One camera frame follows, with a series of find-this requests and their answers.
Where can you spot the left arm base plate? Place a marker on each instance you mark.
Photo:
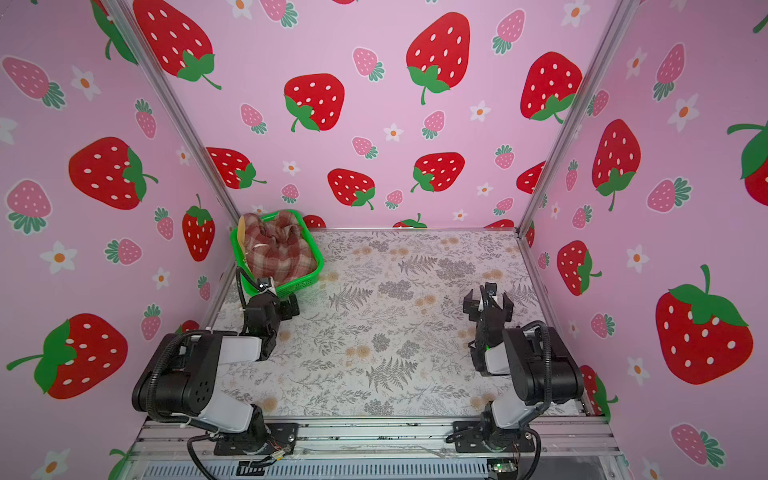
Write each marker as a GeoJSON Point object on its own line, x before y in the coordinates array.
{"type": "Point", "coordinates": [259, 440]}

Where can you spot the green circuit board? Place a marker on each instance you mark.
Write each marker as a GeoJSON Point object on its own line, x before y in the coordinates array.
{"type": "Point", "coordinates": [502, 469]}

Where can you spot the aluminium mounting rail frame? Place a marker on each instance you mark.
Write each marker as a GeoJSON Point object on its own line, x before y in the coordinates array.
{"type": "Point", "coordinates": [575, 447]}

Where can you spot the left aluminium corner post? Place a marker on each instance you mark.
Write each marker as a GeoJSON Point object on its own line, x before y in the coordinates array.
{"type": "Point", "coordinates": [129, 28]}

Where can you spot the red plaid skirt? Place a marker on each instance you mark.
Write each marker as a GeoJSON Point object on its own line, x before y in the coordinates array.
{"type": "Point", "coordinates": [276, 248]}

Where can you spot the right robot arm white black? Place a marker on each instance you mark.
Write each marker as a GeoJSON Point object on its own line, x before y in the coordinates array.
{"type": "Point", "coordinates": [533, 356]}

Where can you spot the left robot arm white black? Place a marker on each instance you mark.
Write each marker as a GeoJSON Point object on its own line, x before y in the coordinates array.
{"type": "Point", "coordinates": [178, 385]}

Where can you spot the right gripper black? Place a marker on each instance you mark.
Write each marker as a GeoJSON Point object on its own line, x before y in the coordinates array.
{"type": "Point", "coordinates": [488, 306]}

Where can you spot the aluminium corner post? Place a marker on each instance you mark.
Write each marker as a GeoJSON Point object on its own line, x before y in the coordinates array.
{"type": "Point", "coordinates": [613, 35]}
{"type": "Point", "coordinates": [129, 28]}

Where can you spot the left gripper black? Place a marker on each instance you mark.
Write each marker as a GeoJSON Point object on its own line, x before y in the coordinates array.
{"type": "Point", "coordinates": [264, 294]}

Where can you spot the right aluminium corner post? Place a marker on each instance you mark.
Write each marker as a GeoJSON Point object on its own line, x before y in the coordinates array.
{"type": "Point", "coordinates": [613, 35]}

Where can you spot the tan cloth in basket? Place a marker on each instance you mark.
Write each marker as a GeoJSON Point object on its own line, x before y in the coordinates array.
{"type": "Point", "coordinates": [241, 234]}

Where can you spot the green plastic basket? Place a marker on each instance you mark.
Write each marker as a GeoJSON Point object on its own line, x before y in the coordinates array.
{"type": "Point", "coordinates": [293, 286]}

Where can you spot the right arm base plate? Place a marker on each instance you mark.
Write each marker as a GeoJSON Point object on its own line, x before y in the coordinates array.
{"type": "Point", "coordinates": [475, 437]}

